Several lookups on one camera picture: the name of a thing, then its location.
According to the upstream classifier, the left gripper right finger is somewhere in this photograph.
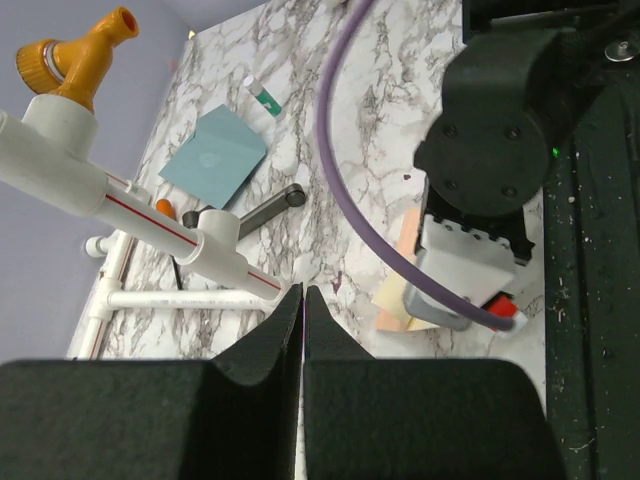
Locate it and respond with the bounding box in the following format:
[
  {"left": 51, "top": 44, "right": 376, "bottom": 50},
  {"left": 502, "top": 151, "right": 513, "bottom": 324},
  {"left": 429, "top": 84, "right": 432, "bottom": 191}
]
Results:
[{"left": 303, "top": 287, "right": 566, "bottom": 479}]

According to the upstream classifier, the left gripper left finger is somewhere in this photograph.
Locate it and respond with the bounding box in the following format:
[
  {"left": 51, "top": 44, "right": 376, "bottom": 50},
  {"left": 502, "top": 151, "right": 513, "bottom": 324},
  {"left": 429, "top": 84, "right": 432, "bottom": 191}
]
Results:
[{"left": 1, "top": 285, "right": 303, "bottom": 479}]

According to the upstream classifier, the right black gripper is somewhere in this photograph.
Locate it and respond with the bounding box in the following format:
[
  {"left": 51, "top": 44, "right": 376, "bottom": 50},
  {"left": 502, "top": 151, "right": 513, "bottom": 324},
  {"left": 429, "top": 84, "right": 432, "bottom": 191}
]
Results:
[{"left": 421, "top": 181, "right": 535, "bottom": 266}]

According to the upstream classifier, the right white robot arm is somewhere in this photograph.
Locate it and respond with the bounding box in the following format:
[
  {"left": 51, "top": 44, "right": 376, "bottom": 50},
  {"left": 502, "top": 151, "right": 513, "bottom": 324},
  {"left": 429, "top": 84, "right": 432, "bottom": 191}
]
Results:
[{"left": 414, "top": 1, "right": 639, "bottom": 265}]

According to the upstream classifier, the grey metal rod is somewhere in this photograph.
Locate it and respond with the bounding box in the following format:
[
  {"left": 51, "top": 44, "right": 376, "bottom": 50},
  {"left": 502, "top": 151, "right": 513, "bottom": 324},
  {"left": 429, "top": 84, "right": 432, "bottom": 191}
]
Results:
[{"left": 182, "top": 183, "right": 306, "bottom": 245}]

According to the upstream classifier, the green white glue stick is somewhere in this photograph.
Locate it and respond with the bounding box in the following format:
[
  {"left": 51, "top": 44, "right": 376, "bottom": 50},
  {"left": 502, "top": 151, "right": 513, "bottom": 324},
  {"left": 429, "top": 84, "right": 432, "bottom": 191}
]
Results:
[{"left": 243, "top": 75, "right": 283, "bottom": 119}]

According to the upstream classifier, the orange plastic faucet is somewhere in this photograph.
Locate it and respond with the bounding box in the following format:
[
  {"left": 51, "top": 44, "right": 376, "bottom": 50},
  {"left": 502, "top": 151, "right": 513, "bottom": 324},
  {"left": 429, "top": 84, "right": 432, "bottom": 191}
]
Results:
[{"left": 15, "top": 6, "right": 139, "bottom": 112}]

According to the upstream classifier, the black metal base rail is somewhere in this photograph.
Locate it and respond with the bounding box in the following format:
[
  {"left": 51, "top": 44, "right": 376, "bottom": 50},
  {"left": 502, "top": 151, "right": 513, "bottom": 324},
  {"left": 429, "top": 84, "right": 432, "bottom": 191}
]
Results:
[{"left": 543, "top": 71, "right": 639, "bottom": 479}]

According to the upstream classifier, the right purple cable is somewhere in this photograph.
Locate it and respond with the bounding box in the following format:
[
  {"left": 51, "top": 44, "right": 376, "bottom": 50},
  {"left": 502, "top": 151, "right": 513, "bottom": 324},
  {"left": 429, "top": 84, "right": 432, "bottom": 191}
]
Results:
[{"left": 317, "top": 0, "right": 527, "bottom": 333}]

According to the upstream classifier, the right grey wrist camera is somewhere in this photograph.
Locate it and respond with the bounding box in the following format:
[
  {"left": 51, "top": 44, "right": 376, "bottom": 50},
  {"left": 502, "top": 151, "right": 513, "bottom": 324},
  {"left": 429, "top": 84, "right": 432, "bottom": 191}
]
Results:
[{"left": 402, "top": 214, "right": 521, "bottom": 333}]

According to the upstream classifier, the white pvc pipe frame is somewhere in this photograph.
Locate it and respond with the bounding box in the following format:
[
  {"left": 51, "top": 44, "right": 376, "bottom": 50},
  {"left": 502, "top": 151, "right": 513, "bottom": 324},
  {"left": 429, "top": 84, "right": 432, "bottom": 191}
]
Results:
[{"left": 1, "top": 94, "right": 286, "bottom": 359}]

